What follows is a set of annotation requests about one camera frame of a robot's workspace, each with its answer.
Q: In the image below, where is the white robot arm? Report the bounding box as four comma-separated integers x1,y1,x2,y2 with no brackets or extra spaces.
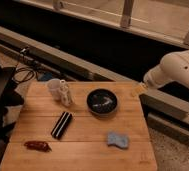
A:
143,50,189,89

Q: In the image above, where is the black round bowl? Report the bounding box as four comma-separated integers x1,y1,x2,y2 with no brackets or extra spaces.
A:
86,88,118,117

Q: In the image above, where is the white plastic cup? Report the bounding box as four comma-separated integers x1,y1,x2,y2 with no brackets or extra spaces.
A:
47,79,60,101

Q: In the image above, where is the black white striped box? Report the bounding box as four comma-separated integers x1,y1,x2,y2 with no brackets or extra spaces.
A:
51,112,72,139

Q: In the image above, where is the blue sponge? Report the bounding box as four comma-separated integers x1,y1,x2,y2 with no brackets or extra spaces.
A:
107,132,129,149

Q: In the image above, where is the red chili pepper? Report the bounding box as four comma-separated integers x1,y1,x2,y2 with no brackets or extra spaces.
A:
24,141,51,152

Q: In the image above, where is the black cable bundle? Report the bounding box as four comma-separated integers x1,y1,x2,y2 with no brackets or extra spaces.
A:
12,47,42,84

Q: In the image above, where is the grey metal rail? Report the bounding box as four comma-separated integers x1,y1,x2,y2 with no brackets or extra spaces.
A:
0,27,189,126

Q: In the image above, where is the wooden railing frame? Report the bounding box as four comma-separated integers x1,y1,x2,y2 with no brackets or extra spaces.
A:
15,0,189,49

